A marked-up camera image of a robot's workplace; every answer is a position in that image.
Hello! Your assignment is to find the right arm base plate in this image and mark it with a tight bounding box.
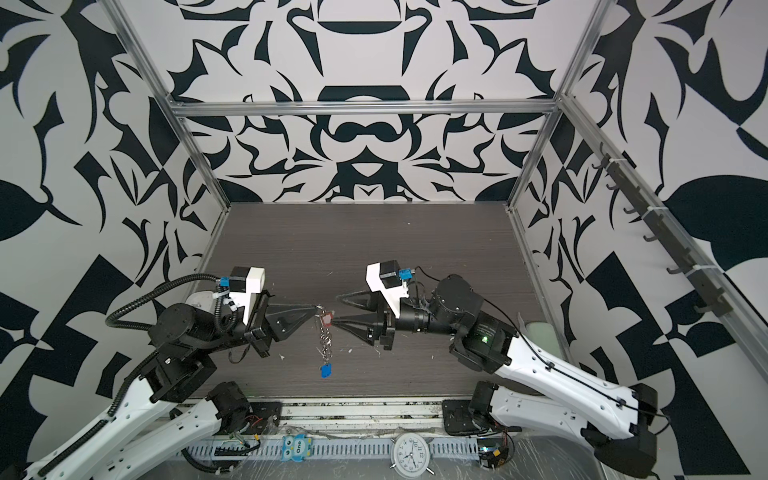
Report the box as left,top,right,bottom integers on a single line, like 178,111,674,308
441,399,491,436

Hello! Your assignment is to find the white slotted cable duct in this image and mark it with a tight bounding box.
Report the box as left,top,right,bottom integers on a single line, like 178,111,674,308
188,437,479,462

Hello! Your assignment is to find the black corrugated cable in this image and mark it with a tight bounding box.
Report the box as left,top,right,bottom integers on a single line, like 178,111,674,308
104,273,221,332

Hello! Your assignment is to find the white alarm clock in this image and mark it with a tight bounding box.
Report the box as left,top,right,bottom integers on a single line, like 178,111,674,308
390,432,435,479

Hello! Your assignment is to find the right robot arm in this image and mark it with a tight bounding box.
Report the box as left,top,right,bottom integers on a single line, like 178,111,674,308
333,274,659,479

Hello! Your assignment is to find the blue capped key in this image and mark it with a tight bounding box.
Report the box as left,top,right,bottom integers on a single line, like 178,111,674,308
320,363,332,379

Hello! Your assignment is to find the black wall hook rail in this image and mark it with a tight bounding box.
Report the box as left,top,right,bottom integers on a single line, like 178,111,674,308
594,147,733,317

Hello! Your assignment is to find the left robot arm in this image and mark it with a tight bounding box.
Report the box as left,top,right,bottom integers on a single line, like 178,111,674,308
1,292,321,479

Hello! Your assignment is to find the pale green case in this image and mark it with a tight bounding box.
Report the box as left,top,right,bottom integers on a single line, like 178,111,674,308
522,322,565,360

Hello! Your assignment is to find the blue owl figurine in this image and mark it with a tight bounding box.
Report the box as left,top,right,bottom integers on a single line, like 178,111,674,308
280,434,313,463

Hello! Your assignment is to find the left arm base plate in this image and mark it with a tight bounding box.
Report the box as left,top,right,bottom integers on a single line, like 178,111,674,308
239,401,283,436

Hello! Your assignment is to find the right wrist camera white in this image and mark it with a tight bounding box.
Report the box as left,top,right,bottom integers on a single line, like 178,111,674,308
365,260,412,319

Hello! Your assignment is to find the keyring with chain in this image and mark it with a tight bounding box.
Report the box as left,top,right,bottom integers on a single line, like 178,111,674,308
316,306,334,364

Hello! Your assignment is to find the small circuit board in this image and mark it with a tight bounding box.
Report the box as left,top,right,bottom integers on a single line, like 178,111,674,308
477,435,516,470

